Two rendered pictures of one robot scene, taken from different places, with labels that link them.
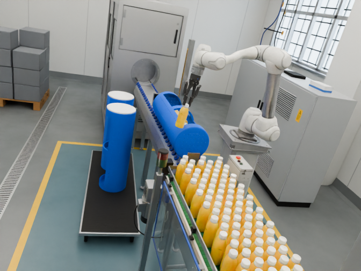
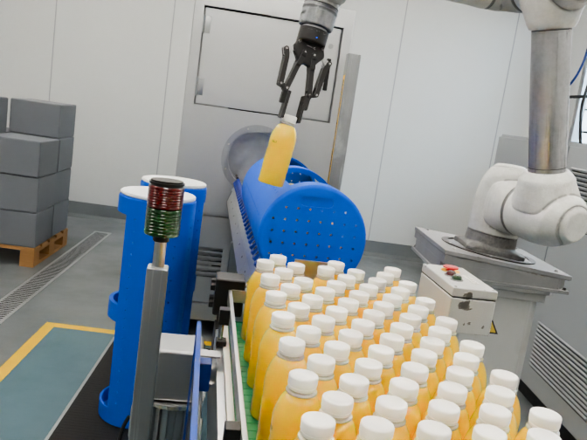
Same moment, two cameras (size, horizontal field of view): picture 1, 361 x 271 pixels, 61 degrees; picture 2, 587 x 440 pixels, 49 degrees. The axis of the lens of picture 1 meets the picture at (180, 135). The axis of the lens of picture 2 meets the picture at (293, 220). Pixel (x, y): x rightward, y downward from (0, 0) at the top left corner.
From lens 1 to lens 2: 92 cm
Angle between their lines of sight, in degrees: 18
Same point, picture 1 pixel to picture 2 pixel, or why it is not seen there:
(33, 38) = (36, 117)
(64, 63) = (113, 186)
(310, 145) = not seen: outside the picture
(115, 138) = (135, 269)
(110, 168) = (124, 354)
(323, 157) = not seen: outside the picture
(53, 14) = (98, 88)
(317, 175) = not seen: outside the picture
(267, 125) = (547, 192)
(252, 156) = (513, 306)
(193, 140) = (314, 228)
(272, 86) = (547, 68)
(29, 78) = (16, 195)
